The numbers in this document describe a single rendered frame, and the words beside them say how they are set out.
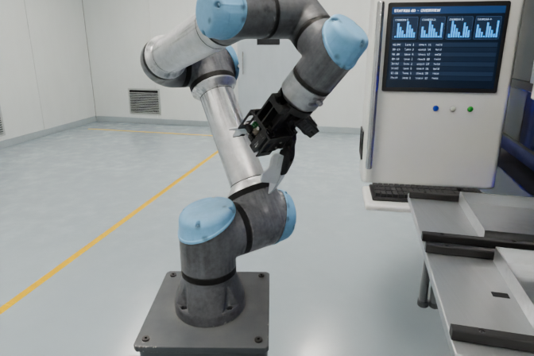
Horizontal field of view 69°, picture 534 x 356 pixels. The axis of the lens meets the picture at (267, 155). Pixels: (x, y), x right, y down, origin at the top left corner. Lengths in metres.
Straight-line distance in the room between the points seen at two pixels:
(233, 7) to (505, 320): 0.69
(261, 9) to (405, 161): 1.11
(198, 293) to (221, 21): 0.53
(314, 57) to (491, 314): 0.55
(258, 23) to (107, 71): 6.90
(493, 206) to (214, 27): 1.00
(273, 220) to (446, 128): 0.94
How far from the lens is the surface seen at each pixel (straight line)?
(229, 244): 0.80
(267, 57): 6.26
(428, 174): 1.65
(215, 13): 0.59
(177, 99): 6.86
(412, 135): 1.59
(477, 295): 0.89
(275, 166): 0.76
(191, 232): 0.78
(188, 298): 0.86
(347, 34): 0.61
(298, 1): 0.67
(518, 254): 1.02
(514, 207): 1.35
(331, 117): 6.21
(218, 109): 0.93
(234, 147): 0.90
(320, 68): 0.63
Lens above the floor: 1.34
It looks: 16 degrees down
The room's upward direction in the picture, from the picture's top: straight up
